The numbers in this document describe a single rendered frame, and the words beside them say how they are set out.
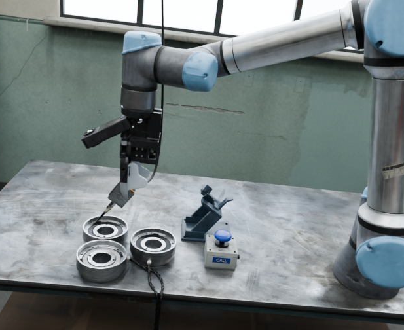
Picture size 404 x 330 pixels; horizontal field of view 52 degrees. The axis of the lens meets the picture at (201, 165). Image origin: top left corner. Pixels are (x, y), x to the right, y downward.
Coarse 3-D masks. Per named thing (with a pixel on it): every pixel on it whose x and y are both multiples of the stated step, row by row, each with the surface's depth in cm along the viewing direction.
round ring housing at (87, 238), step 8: (96, 216) 102; (104, 216) 103; (112, 216) 103; (88, 224) 101; (120, 224) 103; (96, 232) 98; (104, 232) 101; (112, 232) 101; (88, 240) 95; (112, 240) 95; (120, 240) 96
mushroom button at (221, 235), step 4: (216, 232) 96; (220, 232) 96; (224, 232) 96; (228, 232) 96; (216, 236) 95; (220, 236) 94; (224, 236) 94; (228, 236) 95; (220, 240) 94; (224, 240) 94; (228, 240) 94
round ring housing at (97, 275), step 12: (96, 240) 93; (108, 240) 93; (84, 252) 90; (96, 252) 91; (108, 252) 91; (120, 252) 92; (84, 264) 85; (96, 264) 87; (108, 264) 87; (120, 264) 86; (84, 276) 86; (96, 276) 85; (108, 276) 85
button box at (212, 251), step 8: (208, 240) 97; (216, 240) 97; (232, 240) 99; (208, 248) 94; (216, 248) 95; (224, 248) 95; (232, 248) 96; (208, 256) 94; (216, 256) 94; (224, 256) 94; (232, 256) 94; (208, 264) 95; (216, 264) 95; (224, 264) 95; (232, 264) 95
